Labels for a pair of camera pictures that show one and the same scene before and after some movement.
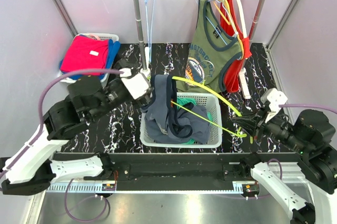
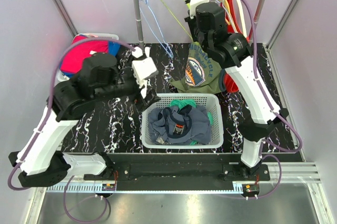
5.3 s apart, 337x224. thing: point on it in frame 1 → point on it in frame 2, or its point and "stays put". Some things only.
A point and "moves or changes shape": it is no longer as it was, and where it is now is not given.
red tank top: (230, 16) stays put
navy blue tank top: (166, 121) moves or changes shape
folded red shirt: (88, 52) stays put
